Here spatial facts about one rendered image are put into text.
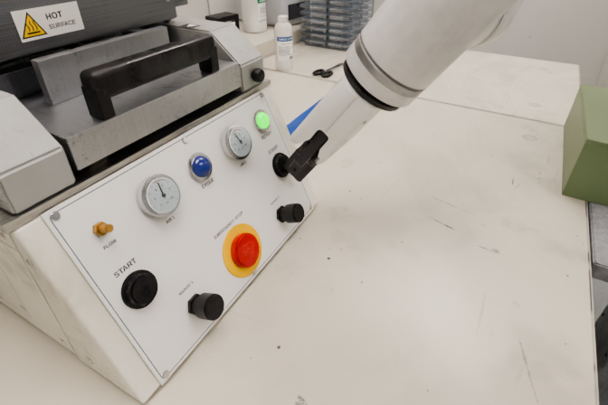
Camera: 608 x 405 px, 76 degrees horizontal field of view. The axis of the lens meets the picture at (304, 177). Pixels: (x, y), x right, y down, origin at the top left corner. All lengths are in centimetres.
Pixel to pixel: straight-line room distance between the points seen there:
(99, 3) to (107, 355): 33
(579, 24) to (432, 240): 236
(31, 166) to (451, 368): 40
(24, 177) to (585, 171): 69
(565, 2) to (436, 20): 246
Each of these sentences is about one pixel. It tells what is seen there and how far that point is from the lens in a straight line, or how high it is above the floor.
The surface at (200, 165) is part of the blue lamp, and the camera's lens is 42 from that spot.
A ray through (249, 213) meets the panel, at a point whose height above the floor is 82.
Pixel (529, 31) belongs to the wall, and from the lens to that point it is 282.
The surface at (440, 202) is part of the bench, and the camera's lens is 63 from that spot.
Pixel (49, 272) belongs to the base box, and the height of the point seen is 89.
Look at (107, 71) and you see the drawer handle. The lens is 36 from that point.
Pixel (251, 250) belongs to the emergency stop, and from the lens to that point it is 46.
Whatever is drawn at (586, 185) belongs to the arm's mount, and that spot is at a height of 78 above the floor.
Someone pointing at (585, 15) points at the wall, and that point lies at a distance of 281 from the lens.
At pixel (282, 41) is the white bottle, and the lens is 113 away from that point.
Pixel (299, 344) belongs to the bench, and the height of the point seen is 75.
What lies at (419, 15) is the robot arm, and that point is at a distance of 35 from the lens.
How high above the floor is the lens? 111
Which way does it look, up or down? 33 degrees down
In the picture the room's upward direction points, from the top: straight up
